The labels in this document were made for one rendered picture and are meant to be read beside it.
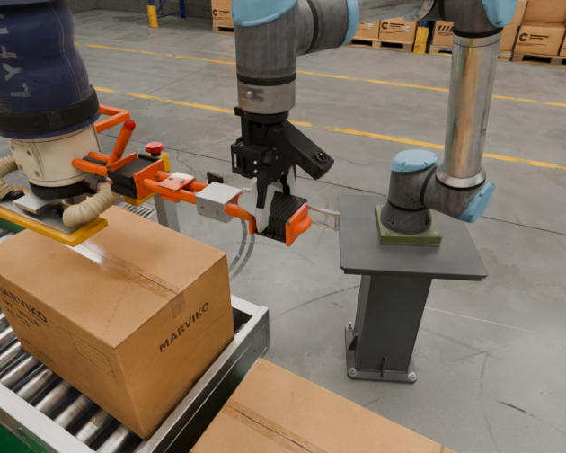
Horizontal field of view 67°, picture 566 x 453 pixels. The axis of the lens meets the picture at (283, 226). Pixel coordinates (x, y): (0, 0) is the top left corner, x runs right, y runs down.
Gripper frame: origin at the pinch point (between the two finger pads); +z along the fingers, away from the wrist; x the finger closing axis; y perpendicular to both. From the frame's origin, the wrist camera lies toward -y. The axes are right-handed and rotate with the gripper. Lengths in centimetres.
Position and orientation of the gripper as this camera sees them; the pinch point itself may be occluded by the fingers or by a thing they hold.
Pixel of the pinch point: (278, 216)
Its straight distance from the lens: 78.3
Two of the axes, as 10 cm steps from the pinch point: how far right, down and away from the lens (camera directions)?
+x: -5.0, 5.0, -7.1
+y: -8.7, -2.9, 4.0
